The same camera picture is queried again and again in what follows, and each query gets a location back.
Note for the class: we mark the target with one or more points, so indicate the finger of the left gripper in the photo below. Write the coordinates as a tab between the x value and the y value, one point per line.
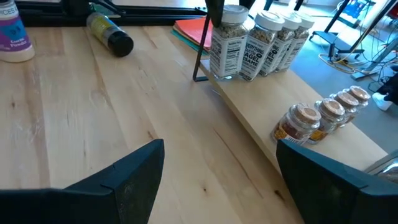
247	3
215	12

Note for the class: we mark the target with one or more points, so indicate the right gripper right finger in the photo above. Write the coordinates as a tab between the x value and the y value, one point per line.
320	193

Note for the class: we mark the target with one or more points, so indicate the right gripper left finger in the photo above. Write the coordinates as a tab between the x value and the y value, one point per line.
124	196

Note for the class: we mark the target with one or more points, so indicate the bagel seasoning jar white lid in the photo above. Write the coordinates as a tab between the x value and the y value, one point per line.
300	40
228	53
281	46
258	53

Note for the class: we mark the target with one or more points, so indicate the small glass jar cork lid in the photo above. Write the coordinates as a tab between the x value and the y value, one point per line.
346	102
359	93
295	124
329	115

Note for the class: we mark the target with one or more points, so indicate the green herb jar black lid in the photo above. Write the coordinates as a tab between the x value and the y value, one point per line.
109	34

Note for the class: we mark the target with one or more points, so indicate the garlic powder jar purple label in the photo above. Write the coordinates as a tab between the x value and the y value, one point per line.
14	34

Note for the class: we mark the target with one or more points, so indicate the red paper pad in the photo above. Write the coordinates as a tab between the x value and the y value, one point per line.
194	31

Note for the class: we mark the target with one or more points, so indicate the teal paper sheet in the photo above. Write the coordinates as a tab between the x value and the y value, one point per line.
186	43

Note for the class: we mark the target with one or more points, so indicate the black floor stand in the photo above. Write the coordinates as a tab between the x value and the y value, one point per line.
334	37

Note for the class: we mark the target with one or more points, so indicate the person's foot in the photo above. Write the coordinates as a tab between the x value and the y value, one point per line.
382	101

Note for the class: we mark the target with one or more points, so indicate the person's leg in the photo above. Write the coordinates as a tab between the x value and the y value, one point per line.
390	87

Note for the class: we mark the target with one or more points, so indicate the black aluminium table frame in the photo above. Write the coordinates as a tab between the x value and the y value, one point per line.
155	20

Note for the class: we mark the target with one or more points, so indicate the wooden shelf black metal frame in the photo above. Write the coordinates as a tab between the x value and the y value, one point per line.
264	102

